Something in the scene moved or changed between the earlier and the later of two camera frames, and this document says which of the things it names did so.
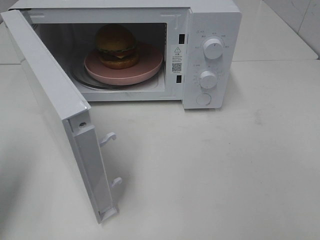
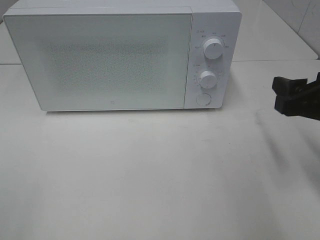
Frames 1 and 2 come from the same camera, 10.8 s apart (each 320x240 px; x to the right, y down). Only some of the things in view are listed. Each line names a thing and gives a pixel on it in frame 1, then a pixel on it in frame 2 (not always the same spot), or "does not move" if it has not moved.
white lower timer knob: [208, 79] does not move
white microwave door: [73, 110] -> [104, 59]
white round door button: [203, 99] does not move
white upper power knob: [213, 48] does not move
